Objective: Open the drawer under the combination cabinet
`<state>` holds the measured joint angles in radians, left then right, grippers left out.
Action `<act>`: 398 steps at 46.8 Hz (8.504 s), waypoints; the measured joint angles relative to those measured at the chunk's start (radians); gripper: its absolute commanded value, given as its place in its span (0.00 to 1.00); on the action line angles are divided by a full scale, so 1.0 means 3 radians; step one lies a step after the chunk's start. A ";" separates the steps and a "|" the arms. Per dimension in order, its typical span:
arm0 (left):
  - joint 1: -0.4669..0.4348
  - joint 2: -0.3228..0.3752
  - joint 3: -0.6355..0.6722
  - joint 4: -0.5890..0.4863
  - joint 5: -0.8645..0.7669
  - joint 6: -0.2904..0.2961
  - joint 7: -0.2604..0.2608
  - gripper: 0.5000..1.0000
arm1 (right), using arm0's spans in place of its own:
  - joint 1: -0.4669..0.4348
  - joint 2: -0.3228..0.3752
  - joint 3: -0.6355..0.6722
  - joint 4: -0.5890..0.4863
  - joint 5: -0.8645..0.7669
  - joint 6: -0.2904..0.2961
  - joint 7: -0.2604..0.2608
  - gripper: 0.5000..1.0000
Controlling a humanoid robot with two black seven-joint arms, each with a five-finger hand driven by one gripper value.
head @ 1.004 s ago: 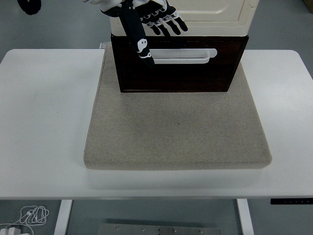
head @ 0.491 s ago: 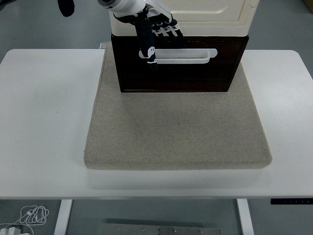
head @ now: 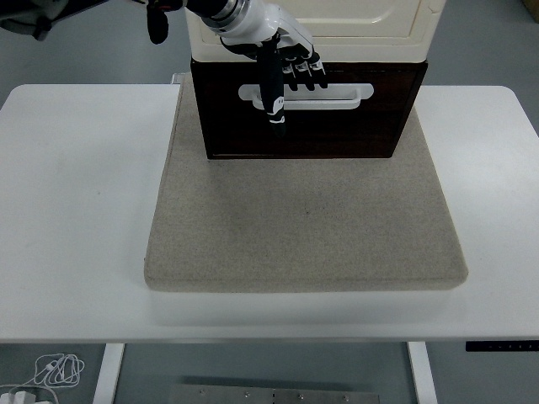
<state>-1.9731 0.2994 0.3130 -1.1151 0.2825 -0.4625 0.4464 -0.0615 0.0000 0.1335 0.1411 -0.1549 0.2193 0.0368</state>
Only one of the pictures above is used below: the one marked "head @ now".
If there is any white coiled cable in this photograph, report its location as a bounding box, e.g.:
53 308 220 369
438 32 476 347
0 352 86 404

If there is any grey felt mat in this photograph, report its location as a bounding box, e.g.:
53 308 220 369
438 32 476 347
143 72 470 295

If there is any white charger block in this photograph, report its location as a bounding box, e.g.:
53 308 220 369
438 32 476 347
0 389 39 404

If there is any black table control panel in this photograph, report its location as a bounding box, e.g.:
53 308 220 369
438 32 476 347
465 340 539 353

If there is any dark wooden drawer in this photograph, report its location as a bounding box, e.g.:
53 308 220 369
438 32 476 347
197 62 422 114

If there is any white table leg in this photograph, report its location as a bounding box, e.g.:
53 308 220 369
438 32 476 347
406 341 439 404
91 343 126 404

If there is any white drawer handle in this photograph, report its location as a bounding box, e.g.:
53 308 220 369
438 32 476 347
237 82 375 111

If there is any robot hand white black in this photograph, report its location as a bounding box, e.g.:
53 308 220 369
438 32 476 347
218 0 329 138

